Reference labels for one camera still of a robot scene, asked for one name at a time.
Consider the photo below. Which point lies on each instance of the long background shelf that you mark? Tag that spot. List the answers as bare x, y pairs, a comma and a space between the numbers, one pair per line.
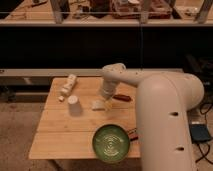
43, 38

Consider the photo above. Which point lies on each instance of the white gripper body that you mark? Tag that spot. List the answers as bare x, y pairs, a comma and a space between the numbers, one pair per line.
107, 89

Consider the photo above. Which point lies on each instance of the white paper cup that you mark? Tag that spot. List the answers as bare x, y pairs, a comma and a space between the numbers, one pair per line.
74, 105

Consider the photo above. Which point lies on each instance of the wooden table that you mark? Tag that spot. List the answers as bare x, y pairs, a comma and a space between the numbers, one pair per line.
62, 136

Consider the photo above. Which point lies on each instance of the white sponge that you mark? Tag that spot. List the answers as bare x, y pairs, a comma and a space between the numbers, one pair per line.
98, 105

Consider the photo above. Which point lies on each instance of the brown sausage-shaped object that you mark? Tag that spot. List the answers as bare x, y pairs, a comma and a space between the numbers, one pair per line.
122, 97

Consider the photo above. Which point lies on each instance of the brown snack bar packet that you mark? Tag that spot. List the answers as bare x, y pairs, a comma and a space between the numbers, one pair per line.
132, 134

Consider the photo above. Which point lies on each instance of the blue box on floor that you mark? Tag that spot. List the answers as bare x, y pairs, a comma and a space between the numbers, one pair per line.
199, 133

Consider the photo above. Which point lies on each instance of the green ceramic bowl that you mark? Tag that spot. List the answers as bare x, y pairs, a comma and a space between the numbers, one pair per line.
111, 143

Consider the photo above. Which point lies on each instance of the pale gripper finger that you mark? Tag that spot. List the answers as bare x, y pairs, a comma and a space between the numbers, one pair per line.
108, 104

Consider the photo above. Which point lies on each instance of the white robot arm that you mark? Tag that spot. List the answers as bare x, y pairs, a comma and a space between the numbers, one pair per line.
162, 101

